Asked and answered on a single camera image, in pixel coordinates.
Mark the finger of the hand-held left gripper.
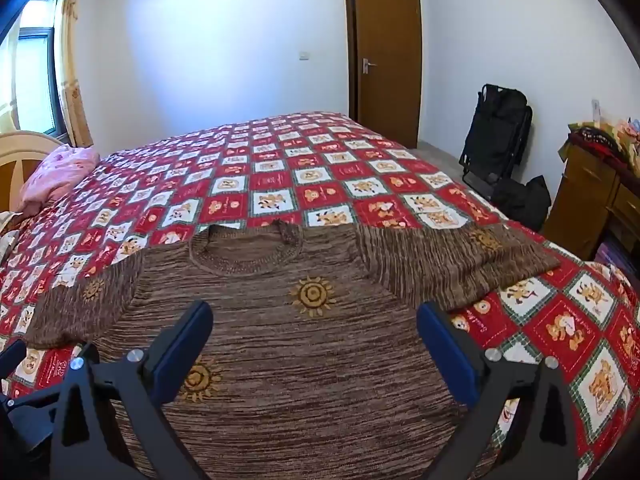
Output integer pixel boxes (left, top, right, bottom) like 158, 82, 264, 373
0, 391, 60, 456
0, 338, 27, 378

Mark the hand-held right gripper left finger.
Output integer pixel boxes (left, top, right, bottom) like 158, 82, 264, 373
47, 301, 215, 480

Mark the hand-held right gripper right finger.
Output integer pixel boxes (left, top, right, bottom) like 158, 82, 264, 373
416, 301, 596, 480

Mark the brown knit sweater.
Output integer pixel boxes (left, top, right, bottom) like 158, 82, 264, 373
25, 220, 561, 480

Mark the black bag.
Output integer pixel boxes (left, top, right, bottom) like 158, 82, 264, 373
492, 175, 552, 233

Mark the pink quilt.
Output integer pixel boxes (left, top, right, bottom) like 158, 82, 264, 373
20, 144, 101, 216

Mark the cream wooden headboard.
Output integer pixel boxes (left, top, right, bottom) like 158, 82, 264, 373
0, 130, 63, 213

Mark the wooden dresser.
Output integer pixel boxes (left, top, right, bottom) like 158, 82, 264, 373
542, 142, 640, 261

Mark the red checked printed bedspread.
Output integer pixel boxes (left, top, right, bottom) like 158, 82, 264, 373
0, 111, 640, 480

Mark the black backpack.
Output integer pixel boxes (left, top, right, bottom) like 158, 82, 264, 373
459, 84, 533, 191

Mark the pile of colourful clutter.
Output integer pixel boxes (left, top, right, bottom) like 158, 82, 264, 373
560, 115, 640, 178

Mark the window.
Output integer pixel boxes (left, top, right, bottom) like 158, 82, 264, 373
0, 0, 68, 141

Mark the brown wooden door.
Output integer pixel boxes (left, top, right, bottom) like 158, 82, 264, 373
344, 0, 422, 149

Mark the yellow patterned curtain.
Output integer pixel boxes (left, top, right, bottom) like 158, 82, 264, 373
55, 0, 95, 148

